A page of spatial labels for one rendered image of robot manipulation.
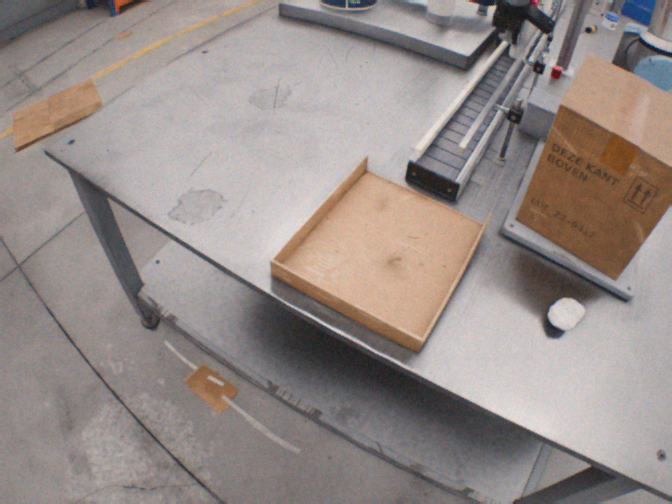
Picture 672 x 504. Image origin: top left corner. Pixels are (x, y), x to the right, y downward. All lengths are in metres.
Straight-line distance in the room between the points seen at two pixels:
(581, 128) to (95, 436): 1.60
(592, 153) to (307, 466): 1.17
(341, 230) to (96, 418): 1.16
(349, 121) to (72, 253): 1.44
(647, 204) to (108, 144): 1.10
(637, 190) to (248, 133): 0.78
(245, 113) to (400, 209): 0.44
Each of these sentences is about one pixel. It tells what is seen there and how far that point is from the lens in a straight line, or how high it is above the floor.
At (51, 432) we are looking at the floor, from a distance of 1.75.
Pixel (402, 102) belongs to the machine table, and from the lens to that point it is 1.16.
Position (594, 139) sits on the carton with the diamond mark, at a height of 1.09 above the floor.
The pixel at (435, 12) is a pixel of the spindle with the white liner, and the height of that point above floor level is 0.92.
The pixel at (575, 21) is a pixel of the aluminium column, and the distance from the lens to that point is 1.58.
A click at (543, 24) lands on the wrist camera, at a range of 1.28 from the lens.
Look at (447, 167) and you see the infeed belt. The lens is 0.91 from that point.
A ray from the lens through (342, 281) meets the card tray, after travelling 0.75.
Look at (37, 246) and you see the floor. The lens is 2.27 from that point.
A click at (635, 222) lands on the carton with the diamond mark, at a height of 0.99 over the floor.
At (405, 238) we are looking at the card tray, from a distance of 0.82.
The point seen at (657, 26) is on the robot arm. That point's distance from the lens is 1.26.
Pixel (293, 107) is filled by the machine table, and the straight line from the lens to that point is 1.11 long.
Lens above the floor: 1.45
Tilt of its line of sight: 51 degrees down
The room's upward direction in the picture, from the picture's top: 4 degrees clockwise
